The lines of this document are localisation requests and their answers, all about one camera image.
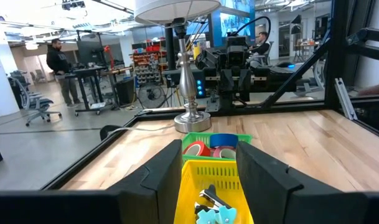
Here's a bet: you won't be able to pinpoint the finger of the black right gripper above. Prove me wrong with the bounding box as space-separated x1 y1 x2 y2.
219 68 234 91
238 68 253 91

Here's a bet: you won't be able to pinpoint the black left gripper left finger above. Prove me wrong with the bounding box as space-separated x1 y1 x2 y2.
0 139 184 224

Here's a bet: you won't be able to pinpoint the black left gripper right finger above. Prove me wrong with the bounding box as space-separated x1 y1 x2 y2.
235 141 379 224

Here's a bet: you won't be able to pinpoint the teal staple remover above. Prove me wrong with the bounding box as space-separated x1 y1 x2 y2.
196 208 218 224
215 205 238 224

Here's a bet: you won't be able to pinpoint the blue tape roll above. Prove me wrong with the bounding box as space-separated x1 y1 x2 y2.
209 133 239 149

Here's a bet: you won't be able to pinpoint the red tape roll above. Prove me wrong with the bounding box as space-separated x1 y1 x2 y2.
182 140 212 157

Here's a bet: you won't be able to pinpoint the pink tape roll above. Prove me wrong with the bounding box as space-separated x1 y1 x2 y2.
212 146 237 160

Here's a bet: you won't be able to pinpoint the control box blue lights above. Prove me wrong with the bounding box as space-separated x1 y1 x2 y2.
162 68 206 99

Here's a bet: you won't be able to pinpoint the seated person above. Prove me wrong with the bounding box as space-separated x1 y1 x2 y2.
250 30 271 57

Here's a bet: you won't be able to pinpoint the silver table lamp white shade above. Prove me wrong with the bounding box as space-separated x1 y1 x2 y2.
134 0 223 134

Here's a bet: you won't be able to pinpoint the yellow canister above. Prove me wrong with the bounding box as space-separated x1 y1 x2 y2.
192 33 207 60

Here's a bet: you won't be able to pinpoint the green plastic basket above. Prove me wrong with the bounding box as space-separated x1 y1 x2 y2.
181 132 253 162

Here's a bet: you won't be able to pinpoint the yellow plastic basket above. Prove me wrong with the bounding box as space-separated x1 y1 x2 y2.
173 159 255 224

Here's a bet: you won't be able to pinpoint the round floor fan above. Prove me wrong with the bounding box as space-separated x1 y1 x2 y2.
137 83 167 110

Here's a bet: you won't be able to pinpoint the shelf with parts bins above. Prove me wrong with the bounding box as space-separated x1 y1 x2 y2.
131 43 168 86

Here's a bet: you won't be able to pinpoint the silver aluminium extrusion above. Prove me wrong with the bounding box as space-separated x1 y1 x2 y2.
334 77 358 121

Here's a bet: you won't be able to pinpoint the black waste bin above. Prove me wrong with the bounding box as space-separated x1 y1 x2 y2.
115 77 136 106

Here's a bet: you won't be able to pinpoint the person's hand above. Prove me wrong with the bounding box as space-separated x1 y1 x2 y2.
358 82 379 96

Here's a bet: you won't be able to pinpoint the grey office chair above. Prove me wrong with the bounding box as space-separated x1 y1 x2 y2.
8 70 63 127

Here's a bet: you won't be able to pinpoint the black standing desk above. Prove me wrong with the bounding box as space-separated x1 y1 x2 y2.
64 65 134 116

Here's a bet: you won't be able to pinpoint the black monitor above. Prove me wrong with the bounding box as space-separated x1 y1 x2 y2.
76 40 108 66

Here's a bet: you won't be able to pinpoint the standing person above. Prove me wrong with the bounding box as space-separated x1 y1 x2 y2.
46 38 83 108

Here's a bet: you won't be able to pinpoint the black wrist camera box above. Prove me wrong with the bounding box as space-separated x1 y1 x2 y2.
226 35 249 68

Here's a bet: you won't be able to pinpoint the black aluminium rig frame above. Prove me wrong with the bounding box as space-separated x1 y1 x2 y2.
41 0 379 190

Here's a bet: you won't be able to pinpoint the white lamp cable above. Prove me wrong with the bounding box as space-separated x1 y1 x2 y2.
106 124 177 138

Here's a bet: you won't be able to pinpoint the black cable clamp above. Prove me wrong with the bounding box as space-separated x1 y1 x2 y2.
99 124 123 141

